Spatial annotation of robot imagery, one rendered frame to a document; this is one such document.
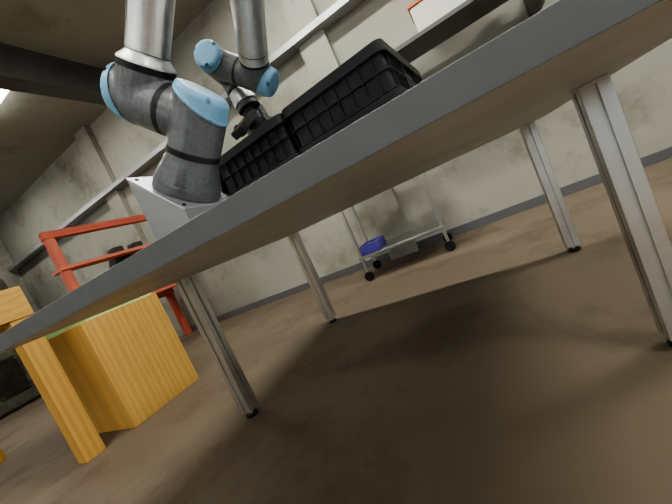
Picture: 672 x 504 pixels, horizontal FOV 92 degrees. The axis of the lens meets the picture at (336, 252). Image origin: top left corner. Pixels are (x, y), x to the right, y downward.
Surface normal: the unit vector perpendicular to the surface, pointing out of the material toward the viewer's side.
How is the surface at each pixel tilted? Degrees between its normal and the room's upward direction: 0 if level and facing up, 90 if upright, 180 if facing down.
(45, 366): 90
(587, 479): 0
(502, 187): 90
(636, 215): 90
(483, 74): 90
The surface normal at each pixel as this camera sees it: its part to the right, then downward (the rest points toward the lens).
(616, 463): -0.41, -0.91
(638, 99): -0.37, 0.25
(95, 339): 0.82, -0.33
